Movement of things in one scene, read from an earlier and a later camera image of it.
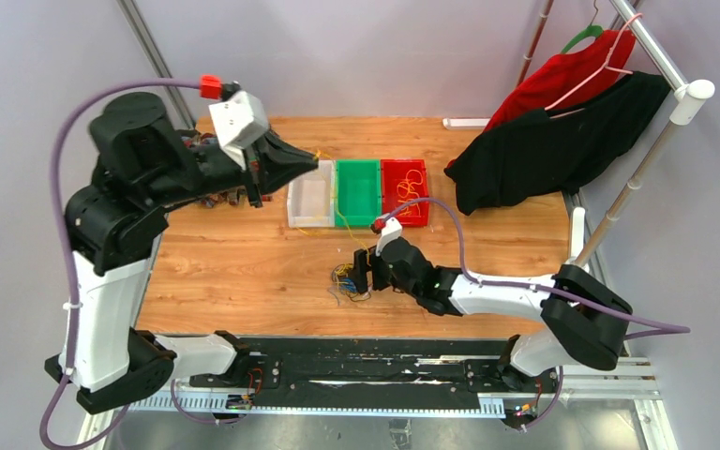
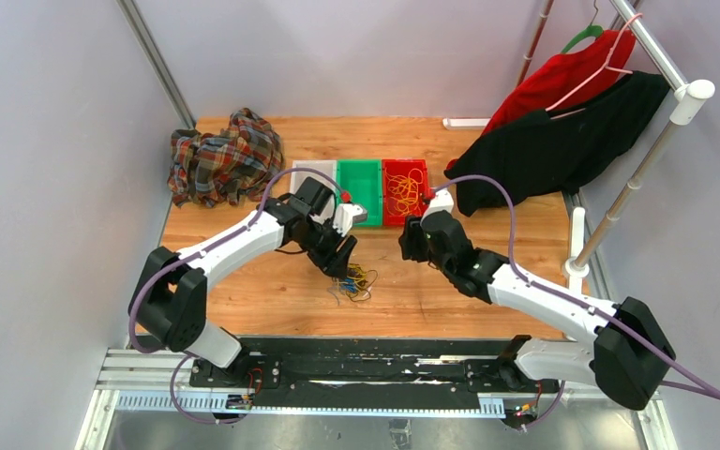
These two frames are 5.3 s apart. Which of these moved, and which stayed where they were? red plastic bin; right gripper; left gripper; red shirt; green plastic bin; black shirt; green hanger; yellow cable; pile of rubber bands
Moved: left gripper; right gripper; yellow cable
Stayed: black shirt; green hanger; red plastic bin; green plastic bin; pile of rubber bands; red shirt
